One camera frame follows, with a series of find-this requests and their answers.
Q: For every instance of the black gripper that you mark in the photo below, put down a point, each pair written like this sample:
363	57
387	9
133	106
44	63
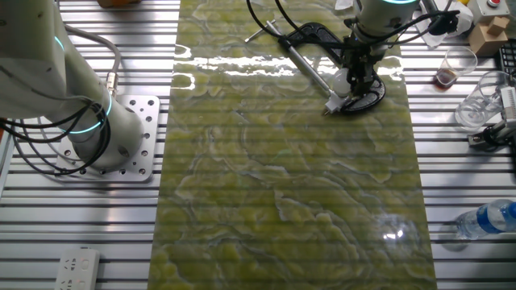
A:
360	54

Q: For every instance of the white light bulb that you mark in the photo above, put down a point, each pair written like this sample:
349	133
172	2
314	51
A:
340	82

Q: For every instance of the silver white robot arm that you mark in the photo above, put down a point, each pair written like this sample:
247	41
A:
32	60

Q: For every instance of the white lamp socket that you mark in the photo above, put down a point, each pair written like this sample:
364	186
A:
336	104

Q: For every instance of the black C-clamp with steel screw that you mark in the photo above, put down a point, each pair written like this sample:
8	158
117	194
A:
318	32

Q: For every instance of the small white crumpled paper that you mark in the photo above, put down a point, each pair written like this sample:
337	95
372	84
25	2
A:
343	4

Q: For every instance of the plastic cup with brown liquid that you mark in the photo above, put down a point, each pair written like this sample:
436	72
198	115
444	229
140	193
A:
455	66

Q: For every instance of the empty clear plastic cup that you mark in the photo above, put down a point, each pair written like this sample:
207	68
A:
479	104

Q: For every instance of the green marble pattern mat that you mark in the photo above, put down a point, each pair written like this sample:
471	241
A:
282	181

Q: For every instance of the crumpled white tissue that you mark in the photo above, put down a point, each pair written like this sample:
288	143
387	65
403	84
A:
463	16

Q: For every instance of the small cardboard box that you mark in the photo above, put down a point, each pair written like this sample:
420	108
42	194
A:
485	42

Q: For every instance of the grey emergency stop box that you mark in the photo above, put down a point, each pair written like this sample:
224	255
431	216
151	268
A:
483	10

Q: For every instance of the small tan wooden block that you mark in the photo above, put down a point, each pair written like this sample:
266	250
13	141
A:
498	25

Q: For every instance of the black keyboard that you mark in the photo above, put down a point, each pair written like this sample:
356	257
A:
508	58

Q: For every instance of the water bottle with blue cap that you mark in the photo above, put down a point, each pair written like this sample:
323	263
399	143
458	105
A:
483	219

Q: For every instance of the white power strip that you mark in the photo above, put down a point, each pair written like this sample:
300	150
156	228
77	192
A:
76	270

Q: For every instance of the silver camera on black clamp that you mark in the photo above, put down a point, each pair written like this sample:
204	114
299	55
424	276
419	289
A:
508	104

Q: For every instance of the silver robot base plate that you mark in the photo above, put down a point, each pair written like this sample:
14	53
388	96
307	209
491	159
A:
147	133

